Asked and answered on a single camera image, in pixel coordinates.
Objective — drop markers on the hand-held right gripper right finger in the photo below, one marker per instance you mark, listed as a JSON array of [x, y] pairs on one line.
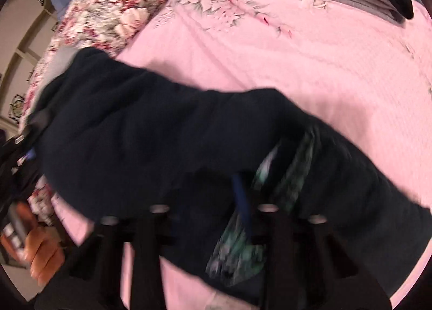
[[287, 249]]

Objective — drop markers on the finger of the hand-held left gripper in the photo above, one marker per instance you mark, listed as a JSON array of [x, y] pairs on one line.
[[30, 154]]

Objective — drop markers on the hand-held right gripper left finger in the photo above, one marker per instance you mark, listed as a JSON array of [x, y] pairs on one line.
[[148, 249]]

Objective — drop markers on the dark navy pants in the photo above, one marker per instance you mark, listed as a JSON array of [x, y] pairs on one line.
[[135, 134]]

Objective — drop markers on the person's left hand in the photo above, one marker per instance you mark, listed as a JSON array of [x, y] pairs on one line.
[[44, 249]]

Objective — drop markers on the red floral quilt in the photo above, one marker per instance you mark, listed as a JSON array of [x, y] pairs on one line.
[[118, 10]]

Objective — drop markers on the pink floral bedsheet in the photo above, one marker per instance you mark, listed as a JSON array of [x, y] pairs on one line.
[[303, 60]]

